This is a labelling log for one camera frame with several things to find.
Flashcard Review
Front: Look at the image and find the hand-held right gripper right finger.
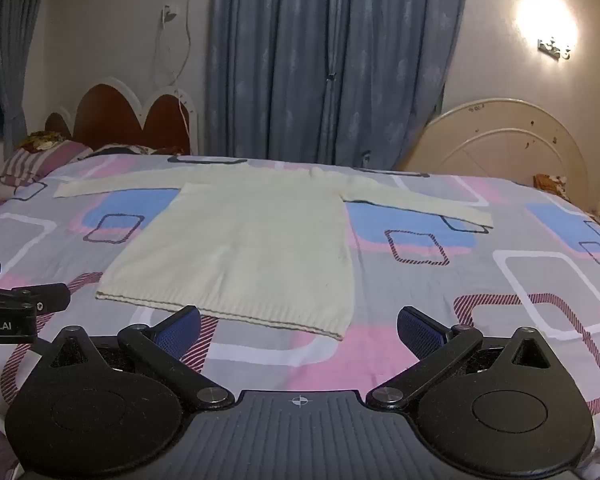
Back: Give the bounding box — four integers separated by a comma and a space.
366, 306, 556, 411

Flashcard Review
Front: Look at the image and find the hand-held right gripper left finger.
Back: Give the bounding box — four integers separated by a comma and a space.
42, 305, 236, 408

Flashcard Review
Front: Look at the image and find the cream knitted sweater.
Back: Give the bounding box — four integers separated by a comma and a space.
53, 164, 495, 342

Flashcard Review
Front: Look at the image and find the patterned pink grey bedsheet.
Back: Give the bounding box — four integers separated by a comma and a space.
0, 152, 600, 480

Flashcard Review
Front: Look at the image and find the pink striped pillow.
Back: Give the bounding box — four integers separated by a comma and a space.
0, 140, 94, 190

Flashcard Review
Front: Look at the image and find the brown yellow patterned cloth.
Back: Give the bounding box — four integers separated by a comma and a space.
20, 131, 74, 152

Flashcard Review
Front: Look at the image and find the dark floral pillow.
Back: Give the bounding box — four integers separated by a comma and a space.
77, 143, 191, 162

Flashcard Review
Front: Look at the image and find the brown scalloped headboard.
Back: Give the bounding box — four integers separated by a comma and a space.
44, 76, 199, 157

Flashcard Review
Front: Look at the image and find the orange patterned pillow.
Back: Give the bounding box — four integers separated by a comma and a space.
532, 173, 569, 194

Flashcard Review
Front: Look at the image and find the narrow blue-grey curtain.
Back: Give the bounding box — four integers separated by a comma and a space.
0, 0, 63, 157

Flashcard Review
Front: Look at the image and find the cream round headboard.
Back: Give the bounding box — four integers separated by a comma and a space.
397, 97, 593, 211

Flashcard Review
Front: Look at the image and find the wide blue-grey curtain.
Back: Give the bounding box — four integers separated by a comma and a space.
205, 0, 472, 171

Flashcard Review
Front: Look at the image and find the white hanging cable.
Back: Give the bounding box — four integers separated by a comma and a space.
152, 7, 192, 136

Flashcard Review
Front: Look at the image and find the glowing wall lamp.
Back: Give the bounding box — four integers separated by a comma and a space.
515, 0, 579, 61

